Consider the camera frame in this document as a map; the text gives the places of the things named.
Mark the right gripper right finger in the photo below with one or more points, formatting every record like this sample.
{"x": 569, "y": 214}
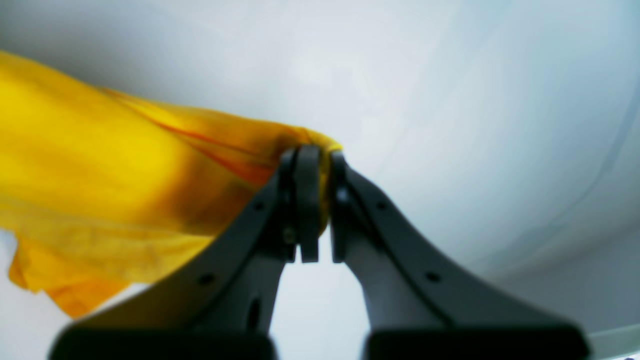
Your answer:
{"x": 421, "y": 305}

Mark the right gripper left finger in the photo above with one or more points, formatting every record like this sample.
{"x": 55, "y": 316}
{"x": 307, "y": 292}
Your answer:
{"x": 220, "y": 304}

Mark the yellow t-shirt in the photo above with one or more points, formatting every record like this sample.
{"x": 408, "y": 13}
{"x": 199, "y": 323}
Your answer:
{"x": 103, "y": 189}

